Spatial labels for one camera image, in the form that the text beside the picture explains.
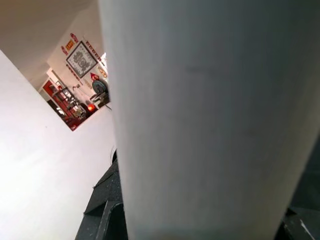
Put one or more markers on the red display shelf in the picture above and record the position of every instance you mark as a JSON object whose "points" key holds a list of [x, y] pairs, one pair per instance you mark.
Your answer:
{"points": [[47, 86]]}

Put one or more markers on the black table fan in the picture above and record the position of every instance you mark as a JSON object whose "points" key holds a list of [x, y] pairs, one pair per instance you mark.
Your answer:
{"points": [[99, 87]]}

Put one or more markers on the black device with red light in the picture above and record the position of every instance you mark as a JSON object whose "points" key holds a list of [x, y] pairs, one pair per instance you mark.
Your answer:
{"points": [[90, 107]]}

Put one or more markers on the white plastic table leg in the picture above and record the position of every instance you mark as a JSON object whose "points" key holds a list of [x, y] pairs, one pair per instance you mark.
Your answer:
{"points": [[200, 112]]}

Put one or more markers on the framed calligraphy picture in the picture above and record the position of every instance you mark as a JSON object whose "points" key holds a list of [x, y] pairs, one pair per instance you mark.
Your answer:
{"points": [[81, 60]]}

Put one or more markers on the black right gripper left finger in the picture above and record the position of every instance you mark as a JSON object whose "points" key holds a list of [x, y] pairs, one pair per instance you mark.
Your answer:
{"points": [[100, 215]]}

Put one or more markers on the red paper wall ornament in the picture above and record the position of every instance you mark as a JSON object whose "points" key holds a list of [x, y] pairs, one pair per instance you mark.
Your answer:
{"points": [[73, 37]]}

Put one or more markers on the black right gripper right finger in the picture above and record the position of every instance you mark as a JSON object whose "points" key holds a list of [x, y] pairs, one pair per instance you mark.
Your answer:
{"points": [[297, 227]]}

